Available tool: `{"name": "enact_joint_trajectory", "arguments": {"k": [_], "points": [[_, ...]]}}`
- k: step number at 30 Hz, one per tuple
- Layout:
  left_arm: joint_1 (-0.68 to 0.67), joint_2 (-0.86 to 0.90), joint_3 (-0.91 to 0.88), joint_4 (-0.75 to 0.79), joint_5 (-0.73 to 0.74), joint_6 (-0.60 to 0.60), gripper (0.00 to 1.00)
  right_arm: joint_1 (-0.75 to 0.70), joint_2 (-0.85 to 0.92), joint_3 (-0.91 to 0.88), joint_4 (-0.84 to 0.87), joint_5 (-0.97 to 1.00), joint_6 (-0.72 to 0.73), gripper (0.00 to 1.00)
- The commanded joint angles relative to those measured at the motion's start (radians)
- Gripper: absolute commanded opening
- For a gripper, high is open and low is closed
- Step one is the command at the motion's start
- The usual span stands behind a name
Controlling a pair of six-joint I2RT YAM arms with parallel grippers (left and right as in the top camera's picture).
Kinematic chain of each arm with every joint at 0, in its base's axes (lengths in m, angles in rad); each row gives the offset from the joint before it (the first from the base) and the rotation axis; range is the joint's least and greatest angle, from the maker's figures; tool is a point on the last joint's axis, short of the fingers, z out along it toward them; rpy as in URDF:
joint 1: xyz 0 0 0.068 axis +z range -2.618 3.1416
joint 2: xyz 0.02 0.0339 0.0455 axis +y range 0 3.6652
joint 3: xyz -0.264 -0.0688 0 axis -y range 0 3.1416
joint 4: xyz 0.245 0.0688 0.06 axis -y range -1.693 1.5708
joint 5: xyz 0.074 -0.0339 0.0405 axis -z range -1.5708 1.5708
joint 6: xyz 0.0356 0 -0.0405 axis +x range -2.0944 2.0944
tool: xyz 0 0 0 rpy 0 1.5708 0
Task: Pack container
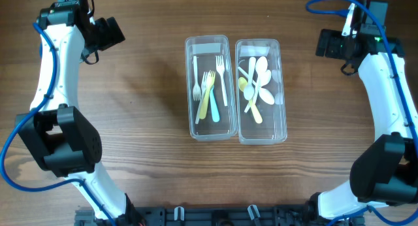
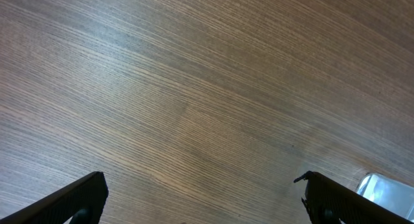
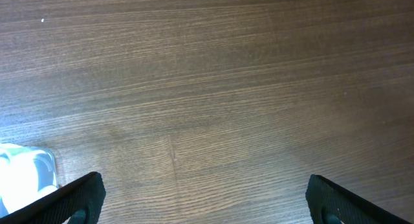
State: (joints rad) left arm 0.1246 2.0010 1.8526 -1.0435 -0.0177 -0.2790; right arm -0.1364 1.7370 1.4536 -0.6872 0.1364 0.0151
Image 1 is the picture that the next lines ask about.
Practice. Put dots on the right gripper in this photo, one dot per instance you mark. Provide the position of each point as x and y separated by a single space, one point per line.
331 50

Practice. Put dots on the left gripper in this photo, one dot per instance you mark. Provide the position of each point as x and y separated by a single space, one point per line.
112 35

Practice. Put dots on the large white plastic spoon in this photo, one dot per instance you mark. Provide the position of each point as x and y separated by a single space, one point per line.
261 67

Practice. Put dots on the white upside-down plastic spoon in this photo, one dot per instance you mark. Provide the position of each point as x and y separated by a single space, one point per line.
264 93

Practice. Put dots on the white thick-handled plastic spoon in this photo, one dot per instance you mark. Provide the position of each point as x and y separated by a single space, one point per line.
249 89

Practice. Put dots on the yellow plastic spoon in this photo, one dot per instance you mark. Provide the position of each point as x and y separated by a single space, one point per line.
242 83

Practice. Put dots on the white upside-down plastic fork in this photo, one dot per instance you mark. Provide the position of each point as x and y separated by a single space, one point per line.
196 88

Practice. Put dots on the white long plastic fork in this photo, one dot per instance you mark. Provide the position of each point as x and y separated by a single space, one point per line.
220 68

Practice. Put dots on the cream yellow plastic fork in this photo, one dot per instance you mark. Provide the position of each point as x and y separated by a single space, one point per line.
210 79

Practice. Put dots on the light blue plastic fork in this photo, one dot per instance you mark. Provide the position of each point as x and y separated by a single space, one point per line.
213 106

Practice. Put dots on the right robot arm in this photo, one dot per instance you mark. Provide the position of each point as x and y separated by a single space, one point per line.
386 173

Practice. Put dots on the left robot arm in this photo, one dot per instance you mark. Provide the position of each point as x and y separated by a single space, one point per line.
59 138

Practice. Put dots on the right clear plastic container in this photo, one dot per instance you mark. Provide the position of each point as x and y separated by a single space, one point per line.
273 129

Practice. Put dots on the clear plastic container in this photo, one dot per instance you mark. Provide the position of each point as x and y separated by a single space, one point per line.
206 48
273 129

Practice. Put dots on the left clear plastic container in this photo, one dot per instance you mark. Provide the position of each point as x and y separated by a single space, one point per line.
206 48

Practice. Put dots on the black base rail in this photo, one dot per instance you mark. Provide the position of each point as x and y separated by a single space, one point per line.
280 215

